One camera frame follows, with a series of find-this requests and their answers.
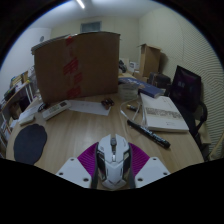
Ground small open cardboard box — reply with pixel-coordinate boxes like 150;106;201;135
138;43;163;79

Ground black office chair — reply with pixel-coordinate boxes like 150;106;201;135
176;99;209;158

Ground black bag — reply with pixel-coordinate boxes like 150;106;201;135
148;71;172;89

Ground white remote control with buttons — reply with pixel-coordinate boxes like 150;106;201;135
41;99;72;121

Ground wooden side desk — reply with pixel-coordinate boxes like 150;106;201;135
0;68;39;121

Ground translucent plastic container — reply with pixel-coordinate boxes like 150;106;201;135
119;83;139;101

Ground small brown black clip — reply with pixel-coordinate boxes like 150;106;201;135
100;97;115;110

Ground large taped cardboard box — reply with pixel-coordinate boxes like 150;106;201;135
30;31;122;104

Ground wall air vent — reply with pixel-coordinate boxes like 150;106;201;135
79;21;102;34

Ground plain white flat remote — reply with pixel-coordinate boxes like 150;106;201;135
18;112;37;126

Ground black monitor screen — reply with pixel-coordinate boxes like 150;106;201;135
169;65;203;113

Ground black marker pen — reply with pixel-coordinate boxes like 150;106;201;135
126;119;172;149

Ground black glasses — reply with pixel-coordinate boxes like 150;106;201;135
37;102;50;113

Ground white and grey computer mouse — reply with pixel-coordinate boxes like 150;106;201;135
95;133;132;191

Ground white paper sheet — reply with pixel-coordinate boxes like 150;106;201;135
68;99;112;117

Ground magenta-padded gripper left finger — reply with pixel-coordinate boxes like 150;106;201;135
55;142;100;190

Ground ceiling tube light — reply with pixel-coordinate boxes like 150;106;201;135
75;0;86;10

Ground white shelf unit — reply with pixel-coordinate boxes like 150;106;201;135
0;113;14;158

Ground dark grey mouse pad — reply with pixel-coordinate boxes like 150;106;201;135
13;123;48;166

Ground blue book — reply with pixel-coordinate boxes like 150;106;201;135
118;77;166;99

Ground white book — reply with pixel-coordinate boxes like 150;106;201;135
139;92;190;133

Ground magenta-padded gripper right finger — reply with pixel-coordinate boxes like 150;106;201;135
128;142;171;189

